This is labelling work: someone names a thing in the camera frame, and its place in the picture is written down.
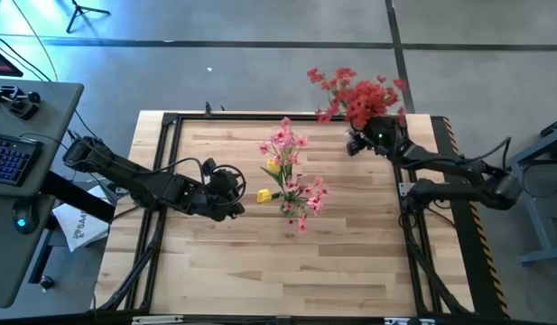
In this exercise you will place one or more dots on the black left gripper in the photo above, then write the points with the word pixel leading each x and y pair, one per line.
pixel 224 189

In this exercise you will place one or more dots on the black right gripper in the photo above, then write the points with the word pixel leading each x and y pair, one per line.
pixel 386 135

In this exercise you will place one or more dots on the yellow artificial tulip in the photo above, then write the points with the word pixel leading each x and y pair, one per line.
pixel 273 166
pixel 263 196

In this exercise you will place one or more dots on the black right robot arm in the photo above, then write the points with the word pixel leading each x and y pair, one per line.
pixel 463 169

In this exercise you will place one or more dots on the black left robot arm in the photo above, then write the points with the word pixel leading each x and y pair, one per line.
pixel 147 185

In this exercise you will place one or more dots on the white paper bag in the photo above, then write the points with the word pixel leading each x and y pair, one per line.
pixel 79 230

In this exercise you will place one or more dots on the grey desk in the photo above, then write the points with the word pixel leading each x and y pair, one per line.
pixel 52 113

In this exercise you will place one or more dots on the blue-grey metal table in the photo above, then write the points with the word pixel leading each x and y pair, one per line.
pixel 537 216

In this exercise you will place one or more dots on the blue desk leg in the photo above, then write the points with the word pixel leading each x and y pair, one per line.
pixel 39 257

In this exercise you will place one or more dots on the black computer mouse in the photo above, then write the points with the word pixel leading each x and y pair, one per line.
pixel 25 214

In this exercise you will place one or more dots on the black knob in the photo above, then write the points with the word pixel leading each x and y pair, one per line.
pixel 47 283

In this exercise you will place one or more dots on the black computer keyboard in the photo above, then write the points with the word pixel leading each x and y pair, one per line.
pixel 9 158

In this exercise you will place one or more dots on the black desk clamp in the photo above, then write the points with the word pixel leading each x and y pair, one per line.
pixel 18 101

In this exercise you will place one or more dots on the black tripod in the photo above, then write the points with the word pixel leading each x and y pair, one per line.
pixel 77 11

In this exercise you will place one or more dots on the dark desk monitor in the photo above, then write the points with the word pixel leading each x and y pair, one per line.
pixel 0 65

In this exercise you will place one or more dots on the black aluminium table frame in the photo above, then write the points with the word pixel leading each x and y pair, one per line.
pixel 282 117

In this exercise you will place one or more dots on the black frame clamp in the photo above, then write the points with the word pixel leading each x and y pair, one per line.
pixel 208 109

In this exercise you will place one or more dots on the white metal bracket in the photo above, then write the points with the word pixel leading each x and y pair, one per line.
pixel 156 320

